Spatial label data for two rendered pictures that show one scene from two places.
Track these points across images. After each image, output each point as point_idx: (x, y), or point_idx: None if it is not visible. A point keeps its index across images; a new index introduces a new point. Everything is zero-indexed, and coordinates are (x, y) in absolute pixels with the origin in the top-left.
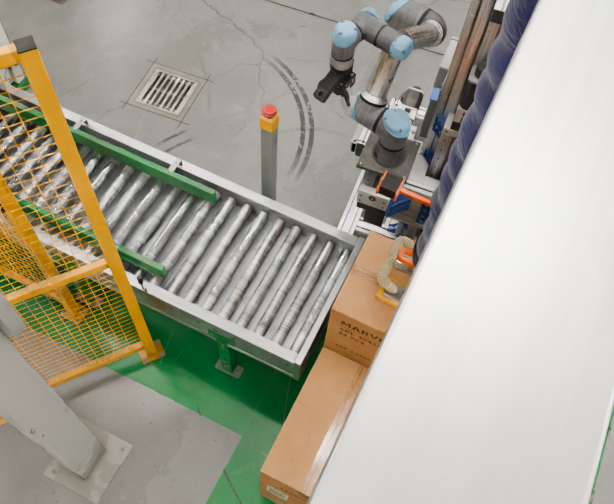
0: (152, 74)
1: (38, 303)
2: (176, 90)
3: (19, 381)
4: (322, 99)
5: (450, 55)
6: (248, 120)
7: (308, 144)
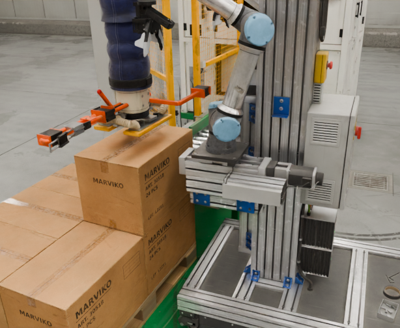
0: (381, 175)
1: (156, 84)
2: (374, 184)
3: (102, 52)
4: (206, 6)
5: (333, 95)
6: (366, 211)
7: (359, 238)
